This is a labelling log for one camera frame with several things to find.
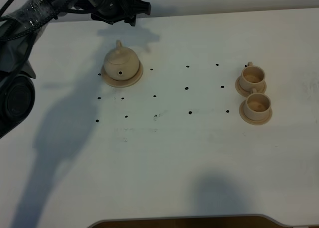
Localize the near beige cup saucer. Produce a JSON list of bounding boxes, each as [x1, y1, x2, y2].
[[239, 100, 272, 125]]

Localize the beige round teapot saucer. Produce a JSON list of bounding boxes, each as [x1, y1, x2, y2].
[[100, 62, 143, 88]]

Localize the beige teacup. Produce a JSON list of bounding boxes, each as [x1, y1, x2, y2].
[[239, 62, 266, 91], [246, 93, 271, 112]]

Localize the beige ceramic teapot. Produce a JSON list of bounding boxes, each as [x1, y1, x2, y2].
[[102, 40, 140, 81]]

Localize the beige cup saucer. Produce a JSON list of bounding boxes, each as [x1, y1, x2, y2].
[[239, 100, 272, 125], [235, 78, 267, 97]]

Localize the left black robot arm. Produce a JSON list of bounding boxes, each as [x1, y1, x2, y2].
[[0, 0, 152, 136]]

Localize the far beige teacup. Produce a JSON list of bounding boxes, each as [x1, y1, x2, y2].
[[239, 62, 266, 91]]

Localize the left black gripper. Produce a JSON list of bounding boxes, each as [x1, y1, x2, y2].
[[74, 0, 152, 26]]

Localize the far beige cup saucer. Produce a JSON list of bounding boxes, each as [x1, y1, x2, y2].
[[235, 78, 267, 97]]

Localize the near beige teacup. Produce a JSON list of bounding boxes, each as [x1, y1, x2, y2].
[[246, 93, 271, 112]]

